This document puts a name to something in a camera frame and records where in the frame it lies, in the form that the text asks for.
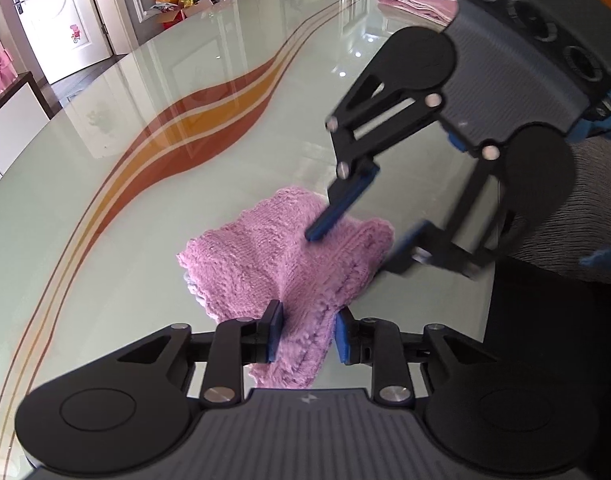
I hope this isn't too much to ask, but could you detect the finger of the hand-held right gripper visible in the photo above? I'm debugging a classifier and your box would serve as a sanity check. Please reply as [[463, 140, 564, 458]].
[[380, 147, 517, 279], [305, 67, 443, 242]]

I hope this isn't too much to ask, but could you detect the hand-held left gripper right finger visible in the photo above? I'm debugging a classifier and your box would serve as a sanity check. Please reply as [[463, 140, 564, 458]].
[[335, 307, 499, 406]]

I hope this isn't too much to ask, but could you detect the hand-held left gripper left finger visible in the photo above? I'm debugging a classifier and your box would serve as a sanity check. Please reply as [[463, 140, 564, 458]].
[[116, 299, 286, 408]]

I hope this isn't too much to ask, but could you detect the pink towel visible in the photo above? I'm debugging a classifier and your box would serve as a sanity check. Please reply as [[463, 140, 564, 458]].
[[377, 0, 459, 24], [177, 186, 396, 390]]

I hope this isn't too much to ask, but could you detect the folded pink towel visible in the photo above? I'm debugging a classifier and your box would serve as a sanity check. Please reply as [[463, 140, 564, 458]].
[[377, 0, 459, 24]]

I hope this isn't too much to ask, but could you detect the grey knitted cloth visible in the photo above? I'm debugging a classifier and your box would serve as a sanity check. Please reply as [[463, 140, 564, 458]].
[[508, 135, 611, 287]]

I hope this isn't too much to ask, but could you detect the cardboard box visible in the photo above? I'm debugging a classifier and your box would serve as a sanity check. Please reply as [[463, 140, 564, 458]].
[[158, 0, 214, 29]]

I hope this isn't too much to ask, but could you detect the white sideboard cabinet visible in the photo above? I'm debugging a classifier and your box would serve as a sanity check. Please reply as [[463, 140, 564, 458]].
[[0, 72, 51, 188]]

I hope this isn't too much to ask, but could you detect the white door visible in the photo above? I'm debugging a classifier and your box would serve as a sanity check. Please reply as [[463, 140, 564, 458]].
[[6, 0, 114, 86]]

